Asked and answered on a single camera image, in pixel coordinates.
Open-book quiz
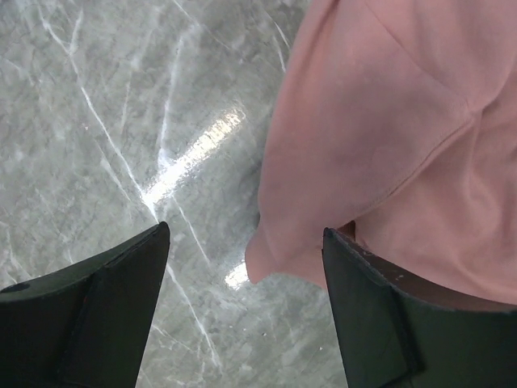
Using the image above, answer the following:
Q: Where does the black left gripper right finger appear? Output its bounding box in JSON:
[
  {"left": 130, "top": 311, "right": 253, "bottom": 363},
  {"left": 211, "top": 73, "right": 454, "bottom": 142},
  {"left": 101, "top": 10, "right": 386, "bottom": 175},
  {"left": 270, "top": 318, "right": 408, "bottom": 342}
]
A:
[{"left": 322, "top": 229, "right": 516, "bottom": 388}]

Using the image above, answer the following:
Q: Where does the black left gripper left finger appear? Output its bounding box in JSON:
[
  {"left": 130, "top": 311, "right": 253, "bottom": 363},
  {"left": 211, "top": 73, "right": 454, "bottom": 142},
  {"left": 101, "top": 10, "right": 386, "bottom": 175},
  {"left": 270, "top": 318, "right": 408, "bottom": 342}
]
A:
[{"left": 1, "top": 222, "right": 170, "bottom": 387}]

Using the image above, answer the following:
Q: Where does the pink printed t-shirt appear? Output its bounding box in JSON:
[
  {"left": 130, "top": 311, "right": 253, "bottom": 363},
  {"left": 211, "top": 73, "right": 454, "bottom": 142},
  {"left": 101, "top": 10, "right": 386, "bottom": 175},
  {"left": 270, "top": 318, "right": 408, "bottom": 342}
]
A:
[{"left": 245, "top": 1, "right": 516, "bottom": 305}]

